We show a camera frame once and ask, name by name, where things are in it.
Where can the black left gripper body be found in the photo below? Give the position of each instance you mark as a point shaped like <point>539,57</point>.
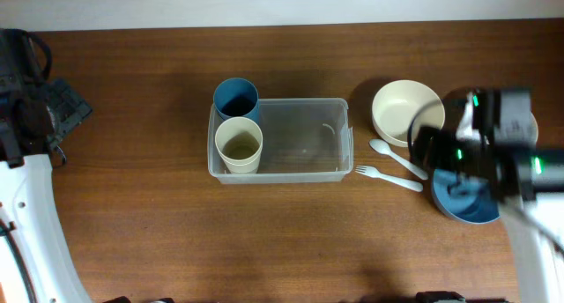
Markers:
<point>70,109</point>

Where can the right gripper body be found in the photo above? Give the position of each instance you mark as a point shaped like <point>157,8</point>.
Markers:
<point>459,155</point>

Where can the cream cup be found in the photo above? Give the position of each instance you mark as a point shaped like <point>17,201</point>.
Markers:
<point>239,140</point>
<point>248,168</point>

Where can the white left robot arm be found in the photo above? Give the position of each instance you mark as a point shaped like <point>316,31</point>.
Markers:
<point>36,264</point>

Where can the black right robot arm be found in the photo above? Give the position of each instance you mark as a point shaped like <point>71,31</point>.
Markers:
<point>524,179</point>

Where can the cream bowl near container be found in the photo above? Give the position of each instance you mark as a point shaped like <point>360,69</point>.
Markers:
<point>395,105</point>

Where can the clear plastic storage container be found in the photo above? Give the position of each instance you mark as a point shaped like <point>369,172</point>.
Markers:
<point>304,140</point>

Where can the white plastic spoon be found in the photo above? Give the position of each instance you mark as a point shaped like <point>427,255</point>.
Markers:
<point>383,148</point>

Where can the blue bowl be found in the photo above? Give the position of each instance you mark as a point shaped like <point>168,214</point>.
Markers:
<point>464,199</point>

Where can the white plastic fork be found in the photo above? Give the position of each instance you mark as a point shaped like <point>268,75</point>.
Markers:
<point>372,172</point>

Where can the cream bowl far right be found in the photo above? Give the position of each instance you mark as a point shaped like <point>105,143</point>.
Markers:
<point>534,129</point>

